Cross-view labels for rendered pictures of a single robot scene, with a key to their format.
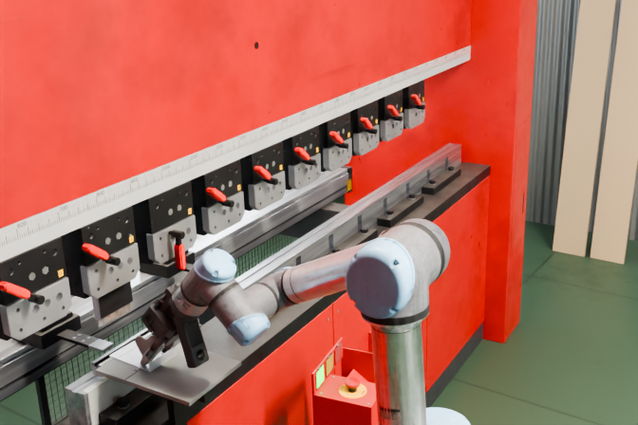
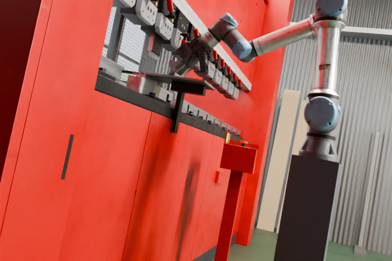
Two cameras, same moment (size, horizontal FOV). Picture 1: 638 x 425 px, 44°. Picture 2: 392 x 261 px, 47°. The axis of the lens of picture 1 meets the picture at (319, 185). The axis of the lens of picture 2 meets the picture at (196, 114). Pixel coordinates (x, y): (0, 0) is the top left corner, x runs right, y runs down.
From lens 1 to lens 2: 1.42 m
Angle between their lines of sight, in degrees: 27
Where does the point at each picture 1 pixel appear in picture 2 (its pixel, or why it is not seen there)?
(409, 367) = (336, 45)
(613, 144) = not seen: hidden behind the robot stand
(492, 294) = (244, 216)
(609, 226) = not seen: hidden behind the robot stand
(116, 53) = not seen: outside the picture
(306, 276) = (268, 36)
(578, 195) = (273, 198)
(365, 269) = not seen: outside the picture
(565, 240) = (263, 222)
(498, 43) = (265, 84)
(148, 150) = not seen: outside the picture
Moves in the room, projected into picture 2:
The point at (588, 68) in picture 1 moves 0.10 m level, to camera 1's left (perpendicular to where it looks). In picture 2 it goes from (282, 135) to (275, 133)
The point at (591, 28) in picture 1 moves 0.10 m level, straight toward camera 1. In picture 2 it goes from (286, 117) to (287, 116)
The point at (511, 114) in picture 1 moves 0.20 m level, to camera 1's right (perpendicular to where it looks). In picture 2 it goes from (267, 119) to (287, 123)
